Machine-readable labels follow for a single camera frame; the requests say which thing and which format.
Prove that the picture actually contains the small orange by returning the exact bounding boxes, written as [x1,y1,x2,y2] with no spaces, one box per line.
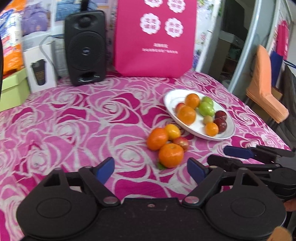
[205,122,219,137]

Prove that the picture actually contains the dark red plum front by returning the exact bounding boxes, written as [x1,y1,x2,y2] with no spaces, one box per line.
[214,118,227,133]

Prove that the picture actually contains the dark red plum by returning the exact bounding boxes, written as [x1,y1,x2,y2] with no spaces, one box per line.
[215,110,227,120]
[214,118,227,133]

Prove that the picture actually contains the mandarin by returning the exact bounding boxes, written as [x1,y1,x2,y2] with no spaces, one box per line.
[158,143,184,168]
[147,128,169,151]

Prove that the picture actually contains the small red apple back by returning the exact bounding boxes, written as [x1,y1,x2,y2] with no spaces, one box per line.
[173,137,190,152]

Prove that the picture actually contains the brown kiwi front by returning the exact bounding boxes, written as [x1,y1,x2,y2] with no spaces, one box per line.
[203,115,214,125]

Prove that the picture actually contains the dark red plum back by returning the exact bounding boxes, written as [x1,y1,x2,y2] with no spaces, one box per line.
[215,110,227,120]

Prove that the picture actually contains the green apple front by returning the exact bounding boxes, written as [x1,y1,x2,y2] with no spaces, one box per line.
[198,101,215,116]

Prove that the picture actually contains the green apple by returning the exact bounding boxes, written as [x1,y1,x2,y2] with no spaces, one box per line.
[201,96,214,106]
[198,101,215,116]

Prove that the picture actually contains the yellow orange small fruit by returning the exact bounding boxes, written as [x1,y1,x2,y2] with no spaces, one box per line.
[165,123,181,141]

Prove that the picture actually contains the large orange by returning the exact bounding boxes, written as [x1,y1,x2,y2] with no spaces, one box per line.
[184,93,200,109]
[177,105,197,126]

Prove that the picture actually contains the mandarin back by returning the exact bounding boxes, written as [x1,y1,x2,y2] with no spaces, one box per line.
[147,128,169,151]

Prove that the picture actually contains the green apple back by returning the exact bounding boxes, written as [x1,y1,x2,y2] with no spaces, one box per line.
[201,96,214,106]

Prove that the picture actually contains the large orange front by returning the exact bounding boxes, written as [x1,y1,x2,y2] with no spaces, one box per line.
[184,93,200,109]

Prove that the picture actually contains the red yellow apple front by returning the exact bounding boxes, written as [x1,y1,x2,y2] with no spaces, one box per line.
[175,102,186,114]

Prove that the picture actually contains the dark jacket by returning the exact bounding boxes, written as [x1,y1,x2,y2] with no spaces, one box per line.
[275,64,296,149]

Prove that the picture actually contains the pink rose tablecloth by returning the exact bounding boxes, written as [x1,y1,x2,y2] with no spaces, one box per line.
[1,71,287,240]

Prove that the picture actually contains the orange chair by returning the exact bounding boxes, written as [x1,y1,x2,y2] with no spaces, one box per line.
[246,45,289,124]

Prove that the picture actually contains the white ceramic plate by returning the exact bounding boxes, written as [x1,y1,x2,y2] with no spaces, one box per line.
[163,89,235,141]

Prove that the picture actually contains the blue bag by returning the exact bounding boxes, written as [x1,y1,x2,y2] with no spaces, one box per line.
[270,51,295,87]

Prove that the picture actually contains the red hanging bag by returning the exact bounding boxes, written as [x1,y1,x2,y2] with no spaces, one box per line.
[276,20,290,60]

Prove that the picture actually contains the green shoe box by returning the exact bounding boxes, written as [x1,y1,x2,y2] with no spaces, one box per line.
[0,68,30,112]

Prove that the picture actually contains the white coffee cup box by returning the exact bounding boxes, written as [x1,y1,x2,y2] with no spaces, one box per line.
[23,43,57,93]

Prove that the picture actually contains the pink tote bag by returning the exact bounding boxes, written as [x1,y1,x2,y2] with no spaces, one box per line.
[113,1,197,78]

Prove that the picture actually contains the black speaker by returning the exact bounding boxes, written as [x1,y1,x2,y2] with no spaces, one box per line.
[64,10,106,86]

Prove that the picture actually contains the bedding poster purple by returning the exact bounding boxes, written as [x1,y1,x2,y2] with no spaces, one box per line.
[21,1,51,37]

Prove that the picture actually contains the bedding poster blue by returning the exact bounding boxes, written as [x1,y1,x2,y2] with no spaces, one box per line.
[55,0,99,22]

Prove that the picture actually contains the black microphone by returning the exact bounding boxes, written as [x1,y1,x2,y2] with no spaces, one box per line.
[80,0,89,11]

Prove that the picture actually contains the orange paper cup pack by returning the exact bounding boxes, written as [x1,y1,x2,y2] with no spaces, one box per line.
[1,0,26,75]

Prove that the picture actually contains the black speaker cable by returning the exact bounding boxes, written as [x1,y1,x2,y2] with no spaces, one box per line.
[38,34,61,79]

